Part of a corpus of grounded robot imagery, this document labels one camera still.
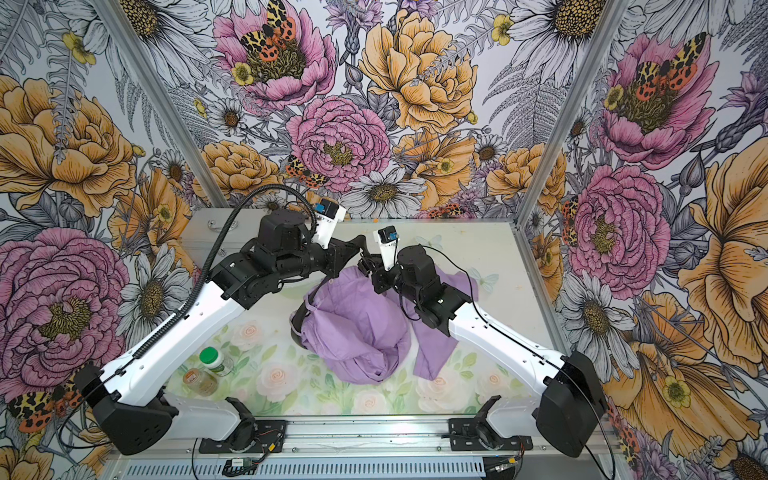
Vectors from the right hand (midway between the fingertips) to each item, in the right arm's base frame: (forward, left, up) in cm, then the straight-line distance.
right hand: (371, 266), depth 77 cm
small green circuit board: (-37, +31, -25) cm, 55 cm away
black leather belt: (-12, +16, 0) cm, 20 cm away
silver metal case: (+26, +56, -9) cm, 63 cm away
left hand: (-4, +3, +9) cm, 10 cm away
